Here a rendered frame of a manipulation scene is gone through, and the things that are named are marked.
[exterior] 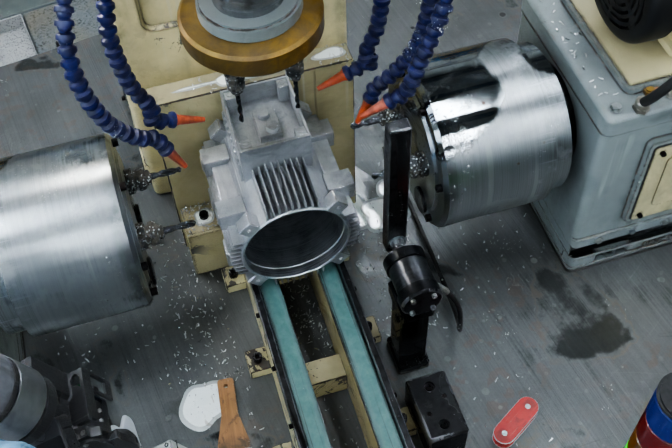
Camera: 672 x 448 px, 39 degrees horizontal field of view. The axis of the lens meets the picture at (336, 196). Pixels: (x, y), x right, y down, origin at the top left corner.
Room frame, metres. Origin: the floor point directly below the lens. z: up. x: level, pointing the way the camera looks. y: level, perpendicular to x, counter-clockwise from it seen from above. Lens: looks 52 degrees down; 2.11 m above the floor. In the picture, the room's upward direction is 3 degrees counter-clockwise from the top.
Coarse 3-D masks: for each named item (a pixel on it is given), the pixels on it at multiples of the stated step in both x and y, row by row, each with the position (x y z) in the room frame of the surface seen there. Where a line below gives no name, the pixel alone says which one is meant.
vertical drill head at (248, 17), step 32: (192, 0) 0.91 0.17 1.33; (224, 0) 0.86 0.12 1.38; (256, 0) 0.85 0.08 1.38; (288, 0) 0.88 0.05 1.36; (320, 0) 0.90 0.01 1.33; (192, 32) 0.85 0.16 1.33; (224, 32) 0.84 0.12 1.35; (256, 32) 0.83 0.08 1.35; (288, 32) 0.85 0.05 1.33; (320, 32) 0.86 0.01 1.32; (224, 64) 0.81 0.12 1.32; (256, 64) 0.81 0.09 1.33; (288, 64) 0.82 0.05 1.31
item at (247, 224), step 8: (304, 104) 0.96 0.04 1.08; (304, 112) 0.95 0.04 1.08; (216, 120) 0.93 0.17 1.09; (208, 128) 0.93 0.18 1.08; (216, 128) 0.92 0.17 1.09; (224, 128) 0.92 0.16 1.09; (216, 136) 0.91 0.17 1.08; (224, 136) 0.92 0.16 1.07; (336, 192) 0.79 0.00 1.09; (328, 200) 0.78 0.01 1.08; (336, 200) 0.78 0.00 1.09; (344, 200) 0.79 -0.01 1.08; (328, 208) 0.77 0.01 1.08; (336, 208) 0.78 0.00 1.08; (344, 208) 0.78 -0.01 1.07; (248, 216) 0.76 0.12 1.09; (256, 216) 0.76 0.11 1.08; (240, 224) 0.75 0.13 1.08; (248, 224) 0.74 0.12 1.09; (256, 224) 0.75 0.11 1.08; (240, 232) 0.74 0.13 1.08; (248, 232) 0.74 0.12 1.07; (344, 248) 0.79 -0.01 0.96; (344, 256) 0.78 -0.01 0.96; (248, 280) 0.74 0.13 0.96; (256, 280) 0.74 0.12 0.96; (264, 280) 0.75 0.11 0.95
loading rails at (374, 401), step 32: (256, 288) 0.75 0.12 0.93; (320, 288) 0.77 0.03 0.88; (352, 288) 0.74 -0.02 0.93; (288, 320) 0.70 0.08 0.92; (352, 320) 0.69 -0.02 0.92; (256, 352) 0.69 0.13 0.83; (288, 352) 0.64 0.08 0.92; (352, 352) 0.64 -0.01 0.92; (288, 384) 0.59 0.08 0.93; (320, 384) 0.63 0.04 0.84; (352, 384) 0.62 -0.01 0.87; (384, 384) 0.58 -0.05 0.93; (288, 416) 0.56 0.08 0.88; (320, 416) 0.55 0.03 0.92; (384, 416) 0.54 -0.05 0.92
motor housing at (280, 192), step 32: (320, 160) 0.87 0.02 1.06; (224, 192) 0.82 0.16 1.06; (256, 192) 0.80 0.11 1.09; (288, 192) 0.78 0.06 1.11; (320, 192) 0.80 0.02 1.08; (288, 224) 0.85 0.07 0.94; (320, 224) 0.83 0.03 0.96; (352, 224) 0.78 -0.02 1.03; (256, 256) 0.78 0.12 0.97; (288, 256) 0.79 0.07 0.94; (320, 256) 0.78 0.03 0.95
